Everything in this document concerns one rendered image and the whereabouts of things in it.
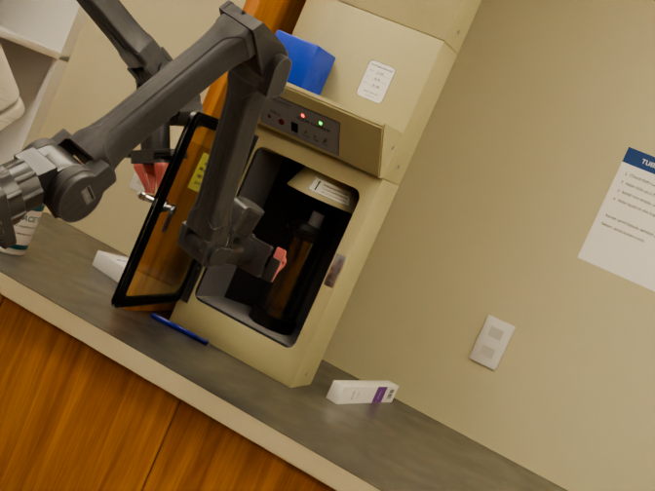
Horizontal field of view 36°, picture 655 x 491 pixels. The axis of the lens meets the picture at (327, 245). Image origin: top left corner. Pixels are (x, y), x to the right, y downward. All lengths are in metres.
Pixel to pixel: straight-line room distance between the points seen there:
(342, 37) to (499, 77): 0.49
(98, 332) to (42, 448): 0.27
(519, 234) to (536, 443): 0.48
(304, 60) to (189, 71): 0.58
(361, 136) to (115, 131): 0.67
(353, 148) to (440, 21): 0.31
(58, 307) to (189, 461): 0.39
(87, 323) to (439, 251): 0.90
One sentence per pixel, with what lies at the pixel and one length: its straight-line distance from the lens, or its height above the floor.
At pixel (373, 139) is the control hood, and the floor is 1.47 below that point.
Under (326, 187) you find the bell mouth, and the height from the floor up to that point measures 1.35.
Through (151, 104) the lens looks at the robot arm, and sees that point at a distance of 1.46.
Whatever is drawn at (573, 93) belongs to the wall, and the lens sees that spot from 2.43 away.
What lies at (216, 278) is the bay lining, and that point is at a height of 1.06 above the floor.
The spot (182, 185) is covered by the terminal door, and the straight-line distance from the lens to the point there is 1.95.
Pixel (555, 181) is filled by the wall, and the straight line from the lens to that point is 2.40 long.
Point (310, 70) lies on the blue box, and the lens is 2.03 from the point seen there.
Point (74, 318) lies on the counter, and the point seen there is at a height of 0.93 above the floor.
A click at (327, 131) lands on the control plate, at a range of 2.02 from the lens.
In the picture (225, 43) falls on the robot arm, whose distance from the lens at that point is 1.51.
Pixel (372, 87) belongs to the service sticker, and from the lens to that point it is 2.08.
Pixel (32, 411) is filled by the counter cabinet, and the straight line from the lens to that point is 2.09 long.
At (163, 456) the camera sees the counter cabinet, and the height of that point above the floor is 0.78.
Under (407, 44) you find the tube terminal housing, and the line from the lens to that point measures 2.08.
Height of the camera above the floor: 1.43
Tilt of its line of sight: 5 degrees down
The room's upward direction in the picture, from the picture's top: 24 degrees clockwise
